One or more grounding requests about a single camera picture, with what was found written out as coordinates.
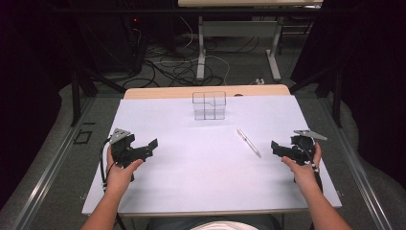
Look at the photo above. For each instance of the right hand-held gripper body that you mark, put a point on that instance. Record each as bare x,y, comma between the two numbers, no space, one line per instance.
301,145

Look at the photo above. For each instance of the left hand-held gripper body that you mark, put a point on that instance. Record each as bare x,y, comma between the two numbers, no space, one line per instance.
123,150

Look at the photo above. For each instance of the clear plastic pen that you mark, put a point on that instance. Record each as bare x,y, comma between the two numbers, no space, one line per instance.
249,142

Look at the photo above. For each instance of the clear acrylic organizer box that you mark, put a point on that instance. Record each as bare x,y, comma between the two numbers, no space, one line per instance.
209,105

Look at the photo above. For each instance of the person's left hand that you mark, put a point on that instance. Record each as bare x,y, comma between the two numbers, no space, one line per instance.
119,174

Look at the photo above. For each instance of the person's right hand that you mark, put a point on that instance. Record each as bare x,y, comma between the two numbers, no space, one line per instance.
304,171

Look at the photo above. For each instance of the white table mat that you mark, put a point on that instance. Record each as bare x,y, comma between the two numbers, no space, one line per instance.
207,153

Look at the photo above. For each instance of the black metal stand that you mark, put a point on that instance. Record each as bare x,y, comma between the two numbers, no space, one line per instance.
79,92
328,89

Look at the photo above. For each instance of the person's torso clothing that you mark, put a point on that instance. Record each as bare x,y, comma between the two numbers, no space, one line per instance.
214,223

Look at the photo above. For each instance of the black computer tower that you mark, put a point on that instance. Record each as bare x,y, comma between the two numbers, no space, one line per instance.
134,44

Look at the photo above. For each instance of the white metal desk frame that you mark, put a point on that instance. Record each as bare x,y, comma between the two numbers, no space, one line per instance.
239,41

